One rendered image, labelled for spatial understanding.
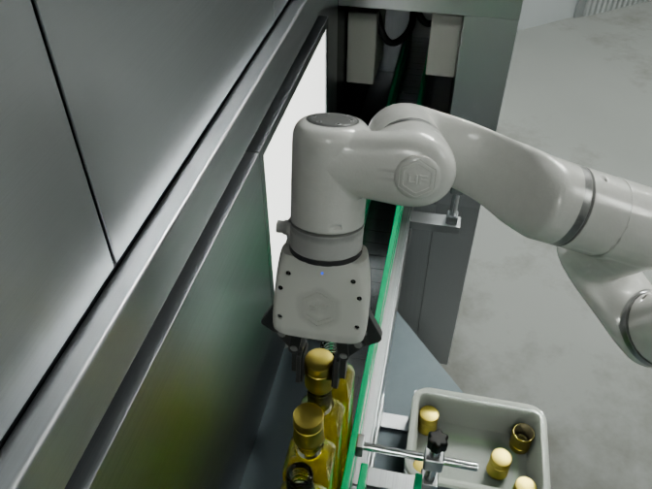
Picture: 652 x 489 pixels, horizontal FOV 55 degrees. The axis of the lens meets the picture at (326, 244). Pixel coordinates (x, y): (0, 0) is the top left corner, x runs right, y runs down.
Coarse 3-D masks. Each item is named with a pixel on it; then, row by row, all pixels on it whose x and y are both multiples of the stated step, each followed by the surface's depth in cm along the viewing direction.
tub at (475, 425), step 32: (416, 416) 106; (448, 416) 112; (480, 416) 110; (512, 416) 109; (544, 416) 106; (416, 448) 109; (448, 448) 109; (480, 448) 109; (544, 448) 101; (448, 480) 97; (480, 480) 105; (512, 480) 105; (544, 480) 97
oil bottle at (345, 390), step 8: (352, 368) 84; (352, 376) 83; (344, 384) 81; (352, 384) 84; (336, 392) 81; (344, 392) 81; (352, 392) 86; (344, 400) 81; (352, 400) 88; (344, 408) 82; (352, 408) 90; (344, 416) 84; (352, 416) 92; (344, 424) 85; (344, 432) 86; (344, 440) 88; (344, 448) 89; (344, 456) 91; (344, 464) 92
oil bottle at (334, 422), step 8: (304, 400) 79; (336, 400) 79; (336, 408) 78; (328, 416) 77; (336, 416) 77; (328, 424) 77; (336, 424) 77; (328, 432) 77; (336, 432) 77; (336, 440) 77; (336, 448) 79; (336, 456) 80; (336, 464) 81; (336, 472) 83; (336, 480) 84; (336, 488) 86
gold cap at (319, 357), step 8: (312, 352) 72; (320, 352) 72; (328, 352) 72; (312, 360) 71; (320, 360) 71; (328, 360) 71; (312, 368) 71; (320, 368) 71; (328, 368) 71; (312, 376) 71; (320, 376) 71; (328, 376) 72; (312, 384) 72; (320, 384) 72; (328, 384) 73; (312, 392) 73; (320, 392) 73; (328, 392) 73
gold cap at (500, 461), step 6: (498, 450) 104; (504, 450) 104; (492, 456) 103; (498, 456) 103; (504, 456) 103; (510, 456) 103; (492, 462) 103; (498, 462) 102; (504, 462) 102; (510, 462) 102; (486, 468) 106; (492, 468) 104; (498, 468) 103; (504, 468) 102; (492, 474) 105; (498, 474) 104; (504, 474) 104
